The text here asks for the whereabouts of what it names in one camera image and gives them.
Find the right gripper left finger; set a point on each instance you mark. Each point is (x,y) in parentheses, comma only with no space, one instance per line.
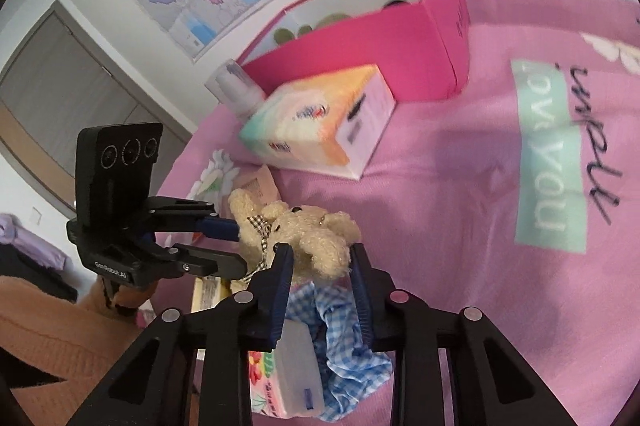
(196,365)

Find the floral pocket tissue pack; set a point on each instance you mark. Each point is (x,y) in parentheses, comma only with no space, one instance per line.
(286,381)

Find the white pump lotion bottle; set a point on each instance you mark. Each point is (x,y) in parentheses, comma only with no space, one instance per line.
(236,90)

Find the blue checkered cloth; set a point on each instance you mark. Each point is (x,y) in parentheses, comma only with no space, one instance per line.
(350,371)

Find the grey door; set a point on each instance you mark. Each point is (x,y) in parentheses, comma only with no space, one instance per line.
(58,81)

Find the pink open cardboard box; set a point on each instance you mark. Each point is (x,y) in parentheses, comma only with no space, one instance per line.
(420,46)

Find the pastel tissue pack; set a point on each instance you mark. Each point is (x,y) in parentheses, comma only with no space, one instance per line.
(328,124)

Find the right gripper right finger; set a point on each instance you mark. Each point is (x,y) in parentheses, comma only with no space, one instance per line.
(456,365)

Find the pink floral bedsheet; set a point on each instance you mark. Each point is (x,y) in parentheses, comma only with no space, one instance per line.
(520,196)

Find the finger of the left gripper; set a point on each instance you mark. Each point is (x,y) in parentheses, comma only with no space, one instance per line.
(189,216)
(180,259)

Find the left hand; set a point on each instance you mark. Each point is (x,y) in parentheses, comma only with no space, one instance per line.
(117,301)

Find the left black camera box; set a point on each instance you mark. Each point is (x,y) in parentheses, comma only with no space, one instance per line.
(113,173)

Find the beige bear plush toy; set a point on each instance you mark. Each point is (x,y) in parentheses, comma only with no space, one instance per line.
(320,240)

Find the orange sweater left forearm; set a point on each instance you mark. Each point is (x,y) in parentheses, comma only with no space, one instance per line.
(53,352)

